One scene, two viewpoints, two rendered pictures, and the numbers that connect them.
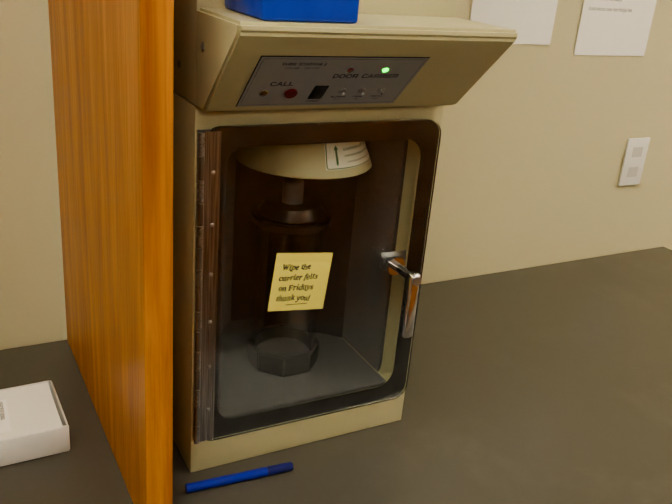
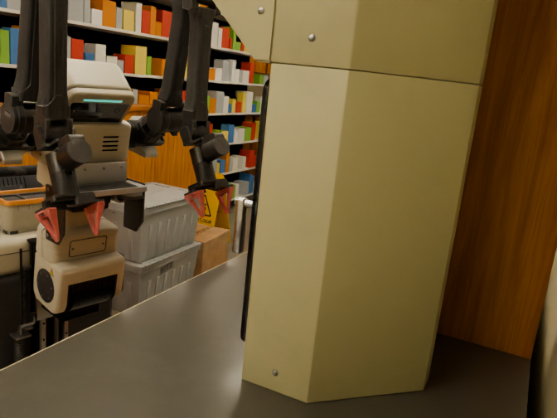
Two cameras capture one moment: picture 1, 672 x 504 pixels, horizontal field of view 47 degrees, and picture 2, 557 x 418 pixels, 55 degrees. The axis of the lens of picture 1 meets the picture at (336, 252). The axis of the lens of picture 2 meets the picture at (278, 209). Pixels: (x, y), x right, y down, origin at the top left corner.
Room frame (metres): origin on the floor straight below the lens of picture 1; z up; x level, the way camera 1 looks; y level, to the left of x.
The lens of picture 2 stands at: (1.57, -0.52, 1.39)
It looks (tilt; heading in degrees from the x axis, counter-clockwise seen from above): 14 degrees down; 145
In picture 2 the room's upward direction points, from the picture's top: 6 degrees clockwise
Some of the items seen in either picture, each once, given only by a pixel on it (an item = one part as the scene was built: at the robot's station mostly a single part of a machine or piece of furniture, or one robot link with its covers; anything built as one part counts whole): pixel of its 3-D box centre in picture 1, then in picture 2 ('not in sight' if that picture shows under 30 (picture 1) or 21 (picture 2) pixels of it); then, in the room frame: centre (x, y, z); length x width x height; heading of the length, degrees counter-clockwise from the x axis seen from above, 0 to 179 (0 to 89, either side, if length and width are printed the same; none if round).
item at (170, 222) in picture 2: not in sight; (147, 220); (-1.40, 0.63, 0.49); 0.60 x 0.42 x 0.33; 120
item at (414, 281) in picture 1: (402, 297); (249, 226); (0.89, -0.09, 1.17); 0.05 x 0.03 x 0.10; 29
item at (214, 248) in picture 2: not in sight; (196, 250); (-1.74, 1.14, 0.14); 0.41 x 0.32 x 0.28; 126
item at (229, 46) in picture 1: (359, 68); (288, 35); (0.82, -0.01, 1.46); 0.32 x 0.11 x 0.10; 120
